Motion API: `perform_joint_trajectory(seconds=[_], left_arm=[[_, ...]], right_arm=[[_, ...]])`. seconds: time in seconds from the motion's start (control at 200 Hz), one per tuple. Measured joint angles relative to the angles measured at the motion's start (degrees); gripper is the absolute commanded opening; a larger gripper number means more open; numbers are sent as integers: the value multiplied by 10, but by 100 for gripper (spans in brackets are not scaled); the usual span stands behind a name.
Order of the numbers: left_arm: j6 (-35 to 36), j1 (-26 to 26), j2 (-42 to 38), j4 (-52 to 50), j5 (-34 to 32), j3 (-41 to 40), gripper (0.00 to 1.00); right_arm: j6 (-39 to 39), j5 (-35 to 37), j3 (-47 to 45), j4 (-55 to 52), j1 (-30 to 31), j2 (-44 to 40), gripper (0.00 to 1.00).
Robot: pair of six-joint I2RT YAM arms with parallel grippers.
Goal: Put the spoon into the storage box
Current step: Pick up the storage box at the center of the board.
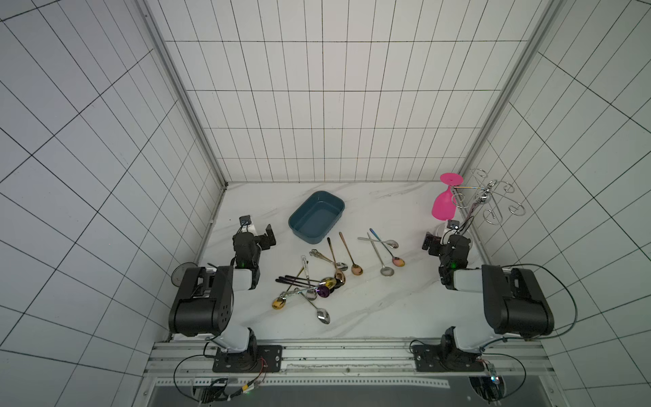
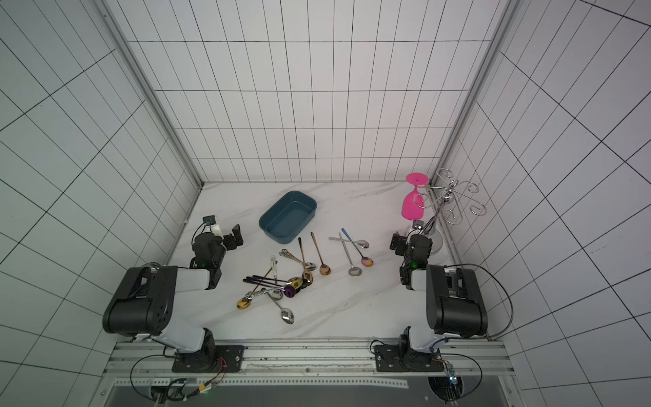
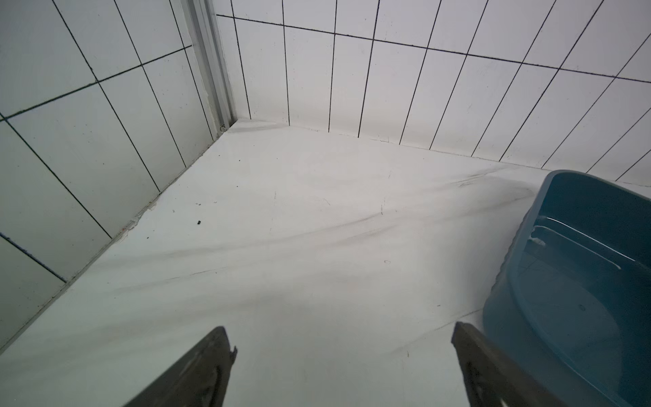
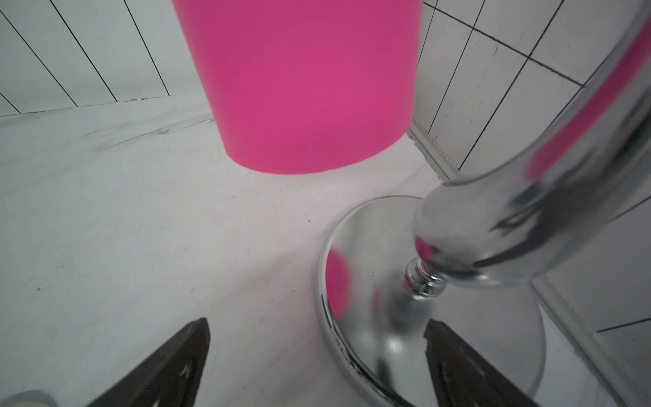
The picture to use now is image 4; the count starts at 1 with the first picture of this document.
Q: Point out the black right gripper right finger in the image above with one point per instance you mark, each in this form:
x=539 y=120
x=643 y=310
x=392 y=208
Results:
x=462 y=377

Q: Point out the pink plastic goblet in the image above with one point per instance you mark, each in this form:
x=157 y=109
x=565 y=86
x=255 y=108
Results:
x=299 y=87

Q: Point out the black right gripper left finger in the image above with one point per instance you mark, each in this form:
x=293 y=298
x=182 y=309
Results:
x=171 y=376

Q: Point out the chrome cup rack stand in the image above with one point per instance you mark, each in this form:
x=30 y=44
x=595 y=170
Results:
x=467 y=253

